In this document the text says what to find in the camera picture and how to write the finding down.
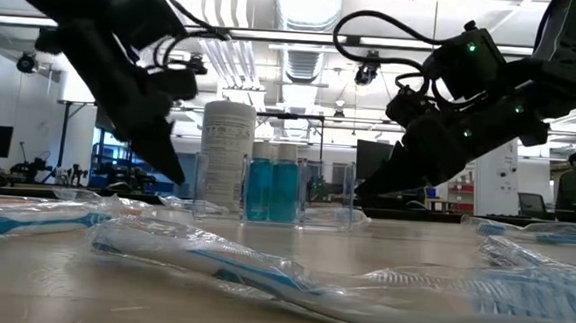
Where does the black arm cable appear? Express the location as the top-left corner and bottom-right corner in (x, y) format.
(150, 0), (234, 77)
(329, 7), (446, 92)

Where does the teal mouthwash bottle white cap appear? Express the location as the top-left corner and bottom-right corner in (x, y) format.
(268, 143), (301, 225)
(243, 141), (276, 224)

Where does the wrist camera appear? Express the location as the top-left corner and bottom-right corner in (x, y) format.
(149, 65), (201, 103)
(383, 84), (430, 130)

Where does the black office chair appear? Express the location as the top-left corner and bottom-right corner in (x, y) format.
(516, 192), (551, 220)

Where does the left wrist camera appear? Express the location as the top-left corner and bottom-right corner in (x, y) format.
(149, 65), (201, 103)

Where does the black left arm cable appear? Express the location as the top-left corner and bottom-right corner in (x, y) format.
(150, 0), (234, 77)

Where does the black computer monitor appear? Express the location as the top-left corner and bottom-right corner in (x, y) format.
(354, 139), (396, 185)

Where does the red shelf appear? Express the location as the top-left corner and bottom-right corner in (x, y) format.
(445, 179), (476, 214)

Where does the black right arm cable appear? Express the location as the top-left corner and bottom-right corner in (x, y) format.
(329, 7), (446, 92)

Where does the silver ceiling duct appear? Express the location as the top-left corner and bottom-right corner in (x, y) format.
(270, 0), (347, 86)

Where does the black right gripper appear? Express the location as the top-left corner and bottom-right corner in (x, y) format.
(354, 85), (553, 208)

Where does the black ceiling spotlight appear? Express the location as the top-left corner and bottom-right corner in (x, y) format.
(185, 53), (209, 77)
(353, 48), (384, 88)
(15, 51), (40, 76)

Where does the clear acrylic organiser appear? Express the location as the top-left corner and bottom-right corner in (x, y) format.
(189, 150), (358, 233)

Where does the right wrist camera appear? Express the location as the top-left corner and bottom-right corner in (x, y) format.
(383, 84), (430, 130)

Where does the white cabinet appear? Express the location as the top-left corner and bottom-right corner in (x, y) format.
(470, 137), (534, 220)

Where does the white yellow wipes canister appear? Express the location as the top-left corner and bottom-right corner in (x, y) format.
(196, 98), (259, 215)

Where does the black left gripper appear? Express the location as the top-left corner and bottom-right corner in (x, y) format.
(49, 16), (196, 186)

